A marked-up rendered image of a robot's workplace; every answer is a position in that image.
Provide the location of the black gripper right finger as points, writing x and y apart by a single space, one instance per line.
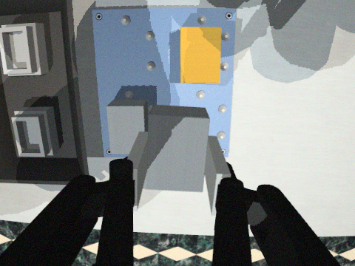
284 237

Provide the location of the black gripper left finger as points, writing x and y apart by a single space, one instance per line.
58 233

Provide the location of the brass rectangular block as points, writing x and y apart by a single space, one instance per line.
200 54

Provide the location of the light grey rectangular part with pocket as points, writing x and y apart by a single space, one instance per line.
17 38
35 127

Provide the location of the grey rectangular block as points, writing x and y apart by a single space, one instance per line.
125 119
177 146

